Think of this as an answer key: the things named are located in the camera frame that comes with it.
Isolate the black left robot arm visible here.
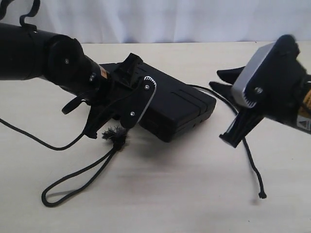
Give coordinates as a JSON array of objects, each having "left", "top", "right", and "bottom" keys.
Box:
[{"left": 0, "top": 23, "right": 152, "bottom": 138}]

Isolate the black cord with frayed end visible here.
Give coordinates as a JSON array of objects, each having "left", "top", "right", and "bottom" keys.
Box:
[{"left": 41, "top": 83, "right": 267, "bottom": 207}]

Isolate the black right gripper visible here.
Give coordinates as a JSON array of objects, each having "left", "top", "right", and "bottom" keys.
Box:
[{"left": 209, "top": 42, "right": 309, "bottom": 147}]

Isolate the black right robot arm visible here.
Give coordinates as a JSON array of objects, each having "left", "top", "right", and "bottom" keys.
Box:
[{"left": 209, "top": 34, "right": 311, "bottom": 148}]

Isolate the white backdrop curtain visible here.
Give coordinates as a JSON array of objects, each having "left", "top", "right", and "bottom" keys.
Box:
[{"left": 0, "top": 0, "right": 311, "bottom": 45}]

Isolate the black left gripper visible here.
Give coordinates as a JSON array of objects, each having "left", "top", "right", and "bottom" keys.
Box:
[{"left": 85, "top": 53, "right": 146, "bottom": 139}]

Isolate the black plastic carrying case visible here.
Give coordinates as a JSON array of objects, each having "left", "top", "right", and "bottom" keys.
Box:
[{"left": 98, "top": 62, "right": 217, "bottom": 143}]

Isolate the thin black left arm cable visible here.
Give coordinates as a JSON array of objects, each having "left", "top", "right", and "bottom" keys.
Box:
[{"left": 0, "top": 0, "right": 137, "bottom": 150}]

